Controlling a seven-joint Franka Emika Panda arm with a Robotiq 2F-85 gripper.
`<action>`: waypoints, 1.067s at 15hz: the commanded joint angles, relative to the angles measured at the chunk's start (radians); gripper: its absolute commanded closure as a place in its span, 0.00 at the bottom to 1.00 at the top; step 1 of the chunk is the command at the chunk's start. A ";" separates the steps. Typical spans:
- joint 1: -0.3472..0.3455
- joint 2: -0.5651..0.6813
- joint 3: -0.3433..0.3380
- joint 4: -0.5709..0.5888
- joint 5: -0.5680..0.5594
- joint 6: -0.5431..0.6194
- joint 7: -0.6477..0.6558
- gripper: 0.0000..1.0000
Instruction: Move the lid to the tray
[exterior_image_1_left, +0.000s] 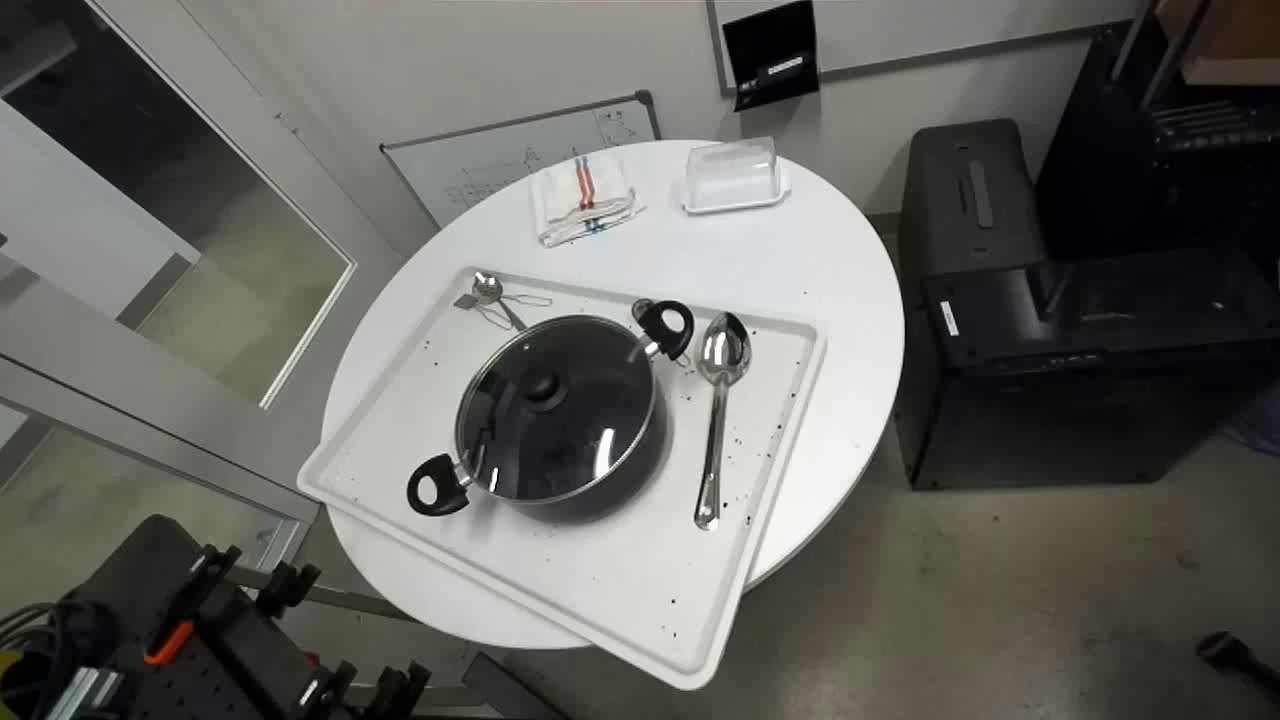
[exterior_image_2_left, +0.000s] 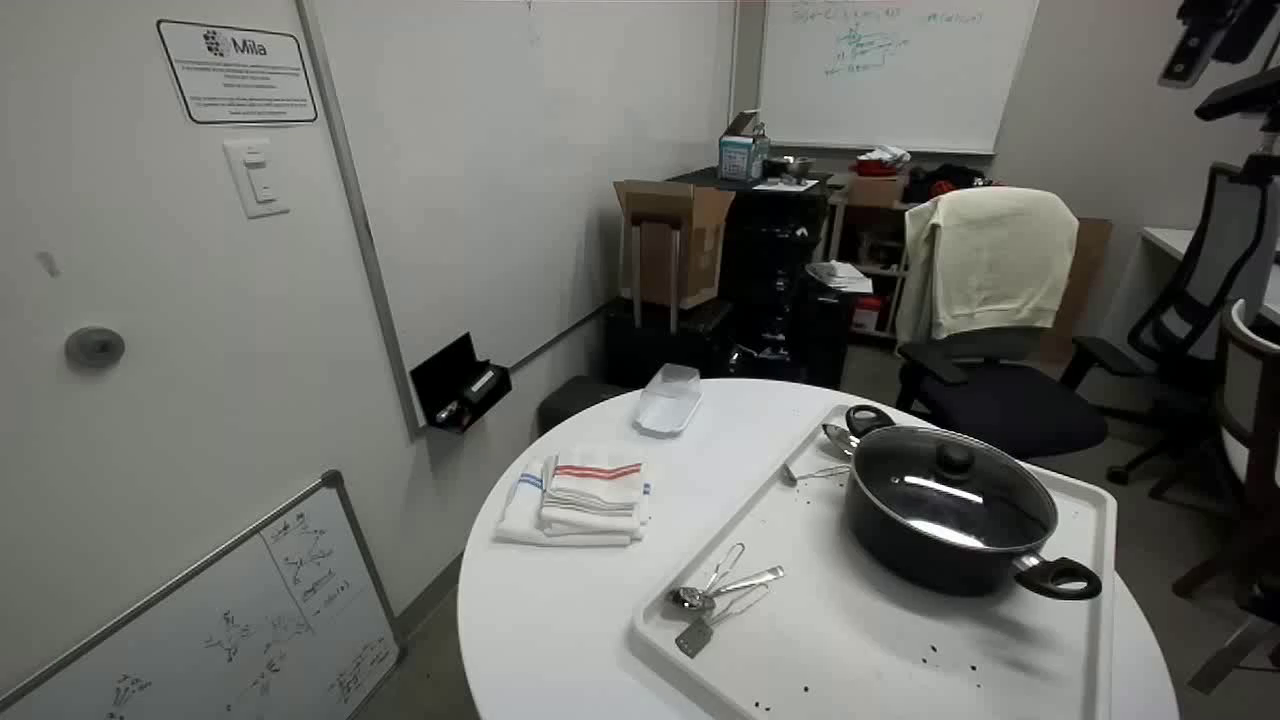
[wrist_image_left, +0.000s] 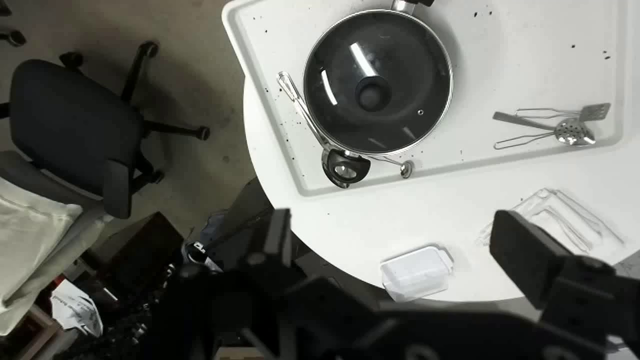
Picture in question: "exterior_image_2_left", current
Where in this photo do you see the cream cloth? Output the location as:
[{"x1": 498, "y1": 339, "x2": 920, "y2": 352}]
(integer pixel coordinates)
[{"x1": 893, "y1": 186, "x2": 1080, "y2": 348}]

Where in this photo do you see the wooden shelf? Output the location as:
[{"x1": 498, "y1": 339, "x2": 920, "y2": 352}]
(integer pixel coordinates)
[{"x1": 824, "y1": 165, "x2": 936, "y2": 345}]

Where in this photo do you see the whiteboard with green writing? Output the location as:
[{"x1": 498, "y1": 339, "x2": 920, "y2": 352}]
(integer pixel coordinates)
[{"x1": 756, "y1": 0, "x2": 1043, "y2": 155}]

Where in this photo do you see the black bag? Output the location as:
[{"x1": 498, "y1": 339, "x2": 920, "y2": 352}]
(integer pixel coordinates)
[{"x1": 903, "y1": 159, "x2": 991, "y2": 209}]

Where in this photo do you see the large blank wall whiteboard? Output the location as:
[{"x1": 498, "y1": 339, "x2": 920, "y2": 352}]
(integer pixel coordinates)
[{"x1": 293, "y1": 0, "x2": 743, "y2": 435}]

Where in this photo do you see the white wall notice sign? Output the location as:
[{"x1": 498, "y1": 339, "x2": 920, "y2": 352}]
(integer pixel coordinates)
[{"x1": 151, "y1": 17, "x2": 324, "y2": 127}]

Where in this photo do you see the flat cardboard panel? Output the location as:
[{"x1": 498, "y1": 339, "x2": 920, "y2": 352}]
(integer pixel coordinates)
[{"x1": 1038, "y1": 218, "x2": 1118, "y2": 375}]

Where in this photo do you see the wire handled metal utensil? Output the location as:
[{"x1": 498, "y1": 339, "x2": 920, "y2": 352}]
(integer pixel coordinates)
[
  {"x1": 686, "y1": 538, "x2": 751, "y2": 612},
  {"x1": 671, "y1": 563, "x2": 793, "y2": 616}
]

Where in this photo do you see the blue tissue box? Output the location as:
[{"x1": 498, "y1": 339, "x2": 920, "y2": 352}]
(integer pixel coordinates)
[{"x1": 718, "y1": 107, "x2": 772, "y2": 186}]

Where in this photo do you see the black cooking pot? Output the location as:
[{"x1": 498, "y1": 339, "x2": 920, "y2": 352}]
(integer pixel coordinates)
[{"x1": 841, "y1": 400, "x2": 1110, "y2": 605}]

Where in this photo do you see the white paper stack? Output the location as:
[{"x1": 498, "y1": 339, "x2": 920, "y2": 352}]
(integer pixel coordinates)
[{"x1": 805, "y1": 256, "x2": 878, "y2": 297}]

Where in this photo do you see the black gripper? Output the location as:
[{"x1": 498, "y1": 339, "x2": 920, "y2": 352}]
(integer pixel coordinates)
[{"x1": 1156, "y1": 0, "x2": 1280, "y2": 88}]

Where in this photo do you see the flat handled metal utensil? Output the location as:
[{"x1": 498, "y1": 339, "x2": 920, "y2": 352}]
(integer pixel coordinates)
[{"x1": 671, "y1": 605, "x2": 734, "y2": 661}]

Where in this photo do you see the black mesh office chair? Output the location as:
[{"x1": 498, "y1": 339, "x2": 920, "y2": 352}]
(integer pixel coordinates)
[{"x1": 1064, "y1": 159, "x2": 1280, "y2": 491}]

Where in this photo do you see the white light switch plate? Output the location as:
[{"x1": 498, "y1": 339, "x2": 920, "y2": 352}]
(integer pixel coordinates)
[{"x1": 222, "y1": 138, "x2": 293, "y2": 224}]

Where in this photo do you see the black marker holder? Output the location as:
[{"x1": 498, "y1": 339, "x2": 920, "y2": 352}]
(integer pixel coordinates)
[{"x1": 410, "y1": 332, "x2": 515, "y2": 435}]

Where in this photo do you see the folded white striped towel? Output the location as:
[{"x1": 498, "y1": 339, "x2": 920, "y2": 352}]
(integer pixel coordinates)
[{"x1": 493, "y1": 452, "x2": 653, "y2": 552}]

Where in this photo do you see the glass lid with black knob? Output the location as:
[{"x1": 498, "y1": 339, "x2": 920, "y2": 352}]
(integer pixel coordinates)
[{"x1": 853, "y1": 422, "x2": 1062, "y2": 556}]

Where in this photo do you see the small whiteboard with scribbles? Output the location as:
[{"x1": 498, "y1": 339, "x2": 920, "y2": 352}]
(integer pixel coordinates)
[{"x1": 0, "y1": 468, "x2": 405, "y2": 720}]

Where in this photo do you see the open cardboard box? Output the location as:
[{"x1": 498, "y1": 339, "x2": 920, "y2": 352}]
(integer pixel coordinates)
[{"x1": 614, "y1": 177, "x2": 740, "y2": 314}]

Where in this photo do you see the white plastic tray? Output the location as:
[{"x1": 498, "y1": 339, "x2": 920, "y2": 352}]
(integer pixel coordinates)
[{"x1": 628, "y1": 395, "x2": 1122, "y2": 720}]

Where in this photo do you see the metal spoon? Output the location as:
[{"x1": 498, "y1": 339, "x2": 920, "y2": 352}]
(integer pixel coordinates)
[{"x1": 814, "y1": 412, "x2": 866, "y2": 465}]

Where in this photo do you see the round grey wall bumper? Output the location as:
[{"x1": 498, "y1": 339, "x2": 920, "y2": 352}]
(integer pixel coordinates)
[{"x1": 59, "y1": 325, "x2": 134, "y2": 374}]

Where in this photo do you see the clear plastic container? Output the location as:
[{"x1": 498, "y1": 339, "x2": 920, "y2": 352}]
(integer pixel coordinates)
[{"x1": 634, "y1": 361, "x2": 703, "y2": 441}]

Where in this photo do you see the red item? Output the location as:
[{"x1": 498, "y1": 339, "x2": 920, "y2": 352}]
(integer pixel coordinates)
[{"x1": 853, "y1": 143, "x2": 913, "y2": 181}]

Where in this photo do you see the black cabinet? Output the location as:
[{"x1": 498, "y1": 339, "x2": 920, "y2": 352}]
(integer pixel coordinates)
[{"x1": 718, "y1": 172, "x2": 837, "y2": 393}]

